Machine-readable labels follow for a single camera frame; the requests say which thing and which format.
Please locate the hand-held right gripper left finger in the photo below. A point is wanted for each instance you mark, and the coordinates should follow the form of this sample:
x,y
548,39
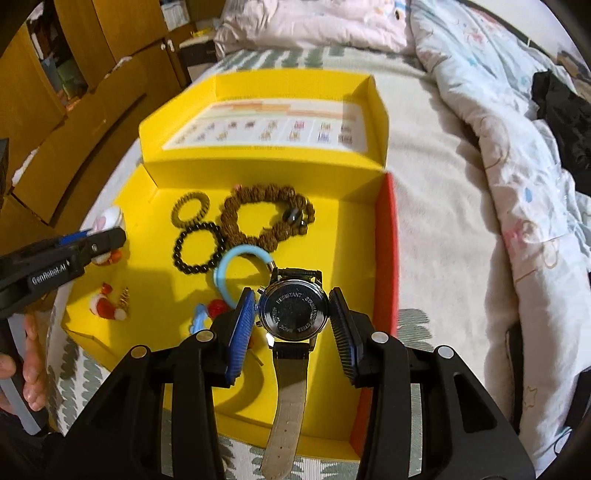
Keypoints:
x,y
240,332

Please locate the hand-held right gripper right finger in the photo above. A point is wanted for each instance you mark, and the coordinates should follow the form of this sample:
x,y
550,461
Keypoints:
x,y
344,339

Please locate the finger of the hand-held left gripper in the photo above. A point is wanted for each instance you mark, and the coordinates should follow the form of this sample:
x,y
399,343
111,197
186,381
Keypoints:
x,y
76,239
108,240

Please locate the white pink plush ornament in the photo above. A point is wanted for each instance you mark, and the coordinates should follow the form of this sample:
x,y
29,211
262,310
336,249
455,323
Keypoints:
x,y
110,218

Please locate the yellow cardboard box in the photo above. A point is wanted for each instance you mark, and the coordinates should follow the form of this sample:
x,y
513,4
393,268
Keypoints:
x,y
323,230

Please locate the person's left hand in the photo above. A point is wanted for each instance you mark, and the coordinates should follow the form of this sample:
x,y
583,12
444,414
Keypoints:
x,y
34,364

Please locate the orange white small ornament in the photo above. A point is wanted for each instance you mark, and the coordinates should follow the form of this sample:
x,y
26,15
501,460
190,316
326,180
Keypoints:
x,y
110,257

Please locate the small red ball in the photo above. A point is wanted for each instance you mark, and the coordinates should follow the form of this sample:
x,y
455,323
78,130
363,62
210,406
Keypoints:
x,y
217,307

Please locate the small blue toy charm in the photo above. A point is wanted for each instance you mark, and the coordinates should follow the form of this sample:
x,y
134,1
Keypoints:
x,y
199,319

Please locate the red white plush ornament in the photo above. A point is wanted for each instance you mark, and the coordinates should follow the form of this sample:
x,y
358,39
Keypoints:
x,y
105,305

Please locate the leaf patterned bed sheet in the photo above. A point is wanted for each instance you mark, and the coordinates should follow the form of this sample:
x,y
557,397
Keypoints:
x,y
443,240

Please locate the dark bedside stand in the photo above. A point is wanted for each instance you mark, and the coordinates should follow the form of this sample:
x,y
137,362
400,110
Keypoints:
x,y
198,57

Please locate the wooden cabinet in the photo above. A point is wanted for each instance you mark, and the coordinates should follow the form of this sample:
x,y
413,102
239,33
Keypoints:
x,y
124,32

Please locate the white cartoon print quilt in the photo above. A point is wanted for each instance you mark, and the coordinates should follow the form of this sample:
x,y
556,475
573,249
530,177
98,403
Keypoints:
x,y
517,152

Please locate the black cloth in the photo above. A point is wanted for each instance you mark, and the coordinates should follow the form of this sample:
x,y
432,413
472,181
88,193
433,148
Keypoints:
x,y
561,115

